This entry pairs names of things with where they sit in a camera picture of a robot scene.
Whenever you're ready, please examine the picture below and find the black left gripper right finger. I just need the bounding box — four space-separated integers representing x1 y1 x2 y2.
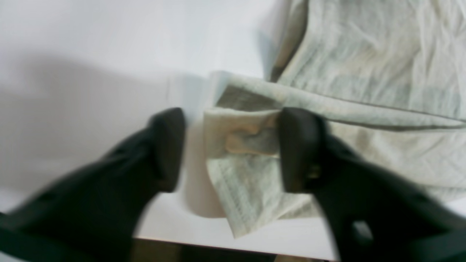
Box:
279 107 466 262

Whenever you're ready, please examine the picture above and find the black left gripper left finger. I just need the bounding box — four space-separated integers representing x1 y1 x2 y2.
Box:
0 108 186 262

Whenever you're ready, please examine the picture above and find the beige t-shirt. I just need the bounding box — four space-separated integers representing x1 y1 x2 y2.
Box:
204 0 466 238

